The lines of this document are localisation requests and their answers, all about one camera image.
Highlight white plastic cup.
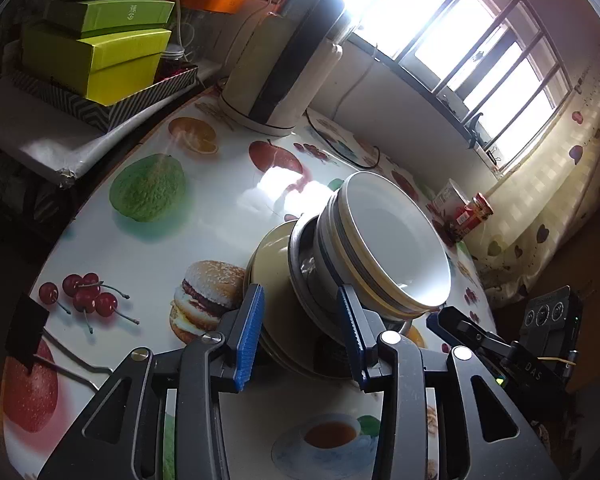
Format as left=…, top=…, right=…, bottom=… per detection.
left=432, top=178, right=468, bottom=221

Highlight food printed glossy tablecloth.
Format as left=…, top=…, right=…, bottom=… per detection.
left=0, top=90, right=496, bottom=480

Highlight green box with logo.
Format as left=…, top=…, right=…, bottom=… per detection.
left=46, top=0, right=177, bottom=40

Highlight stainless steel bowl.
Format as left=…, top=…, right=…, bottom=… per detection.
left=287, top=214, right=413, bottom=346

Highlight window with metal bars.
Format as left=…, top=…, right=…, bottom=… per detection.
left=330, top=0, right=581, bottom=171

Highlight black power cable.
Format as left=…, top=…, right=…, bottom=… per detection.
left=304, top=110, right=382, bottom=171

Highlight glass jar with red label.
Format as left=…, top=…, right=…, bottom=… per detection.
left=455, top=192, right=493, bottom=236

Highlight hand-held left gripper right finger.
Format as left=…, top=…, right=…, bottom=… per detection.
left=336, top=285, right=563, bottom=480

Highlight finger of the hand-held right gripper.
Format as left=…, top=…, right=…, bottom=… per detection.
left=426, top=312, right=456, bottom=350
left=437, top=306, right=512, bottom=356

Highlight cream electric kettle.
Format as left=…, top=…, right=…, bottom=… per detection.
left=217, top=0, right=353, bottom=137

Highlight grey chevron patterned tray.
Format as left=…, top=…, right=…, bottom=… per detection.
left=10, top=62, right=201, bottom=134

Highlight curved white cable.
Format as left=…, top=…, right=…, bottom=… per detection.
left=164, top=0, right=187, bottom=56

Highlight black hook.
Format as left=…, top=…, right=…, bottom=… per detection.
left=462, top=112, right=487, bottom=149

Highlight white flat board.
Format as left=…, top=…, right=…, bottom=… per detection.
left=0, top=102, right=148, bottom=190

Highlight lime green box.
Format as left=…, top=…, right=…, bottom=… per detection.
left=21, top=24, right=174, bottom=107

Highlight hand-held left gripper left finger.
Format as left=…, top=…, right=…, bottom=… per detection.
left=37, top=284, right=266, bottom=480

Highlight cream heart printed curtain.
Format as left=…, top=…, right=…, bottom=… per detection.
left=472, top=65, right=600, bottom=311

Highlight black binder clip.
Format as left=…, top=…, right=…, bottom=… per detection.
left=5, top=295, right=112, bottom=392

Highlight small glass jar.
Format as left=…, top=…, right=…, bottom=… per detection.
left=157, top=45, right=193, bottom=81

